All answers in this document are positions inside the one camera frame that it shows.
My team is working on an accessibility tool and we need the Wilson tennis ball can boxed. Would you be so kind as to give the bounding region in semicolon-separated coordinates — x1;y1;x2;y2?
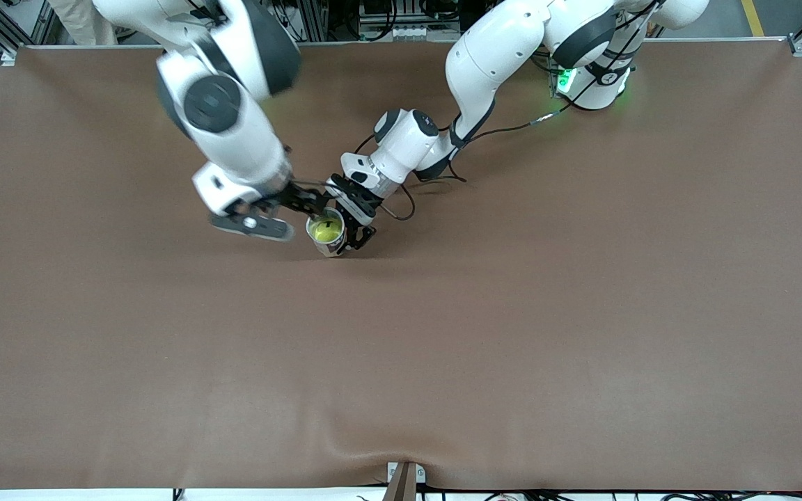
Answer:
306;207;349;258

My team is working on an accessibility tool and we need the yellow-green tennis ball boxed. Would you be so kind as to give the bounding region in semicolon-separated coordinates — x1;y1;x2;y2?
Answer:
309;217;343;246

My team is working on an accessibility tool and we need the white power strip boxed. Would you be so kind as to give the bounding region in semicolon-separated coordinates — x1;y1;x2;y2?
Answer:
387;24;468;42

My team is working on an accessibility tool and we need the brown table mat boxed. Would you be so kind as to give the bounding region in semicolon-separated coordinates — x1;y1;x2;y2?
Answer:
0;38;802;491

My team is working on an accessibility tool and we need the beige trouser leg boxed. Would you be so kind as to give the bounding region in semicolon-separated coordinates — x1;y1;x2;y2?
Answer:
48;0;120;47

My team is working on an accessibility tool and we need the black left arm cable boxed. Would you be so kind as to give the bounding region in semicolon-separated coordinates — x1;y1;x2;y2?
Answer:
356;0;666;222

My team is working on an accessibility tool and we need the grey metal edge bracket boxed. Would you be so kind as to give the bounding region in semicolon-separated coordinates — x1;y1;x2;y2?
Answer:
386;461;427;501

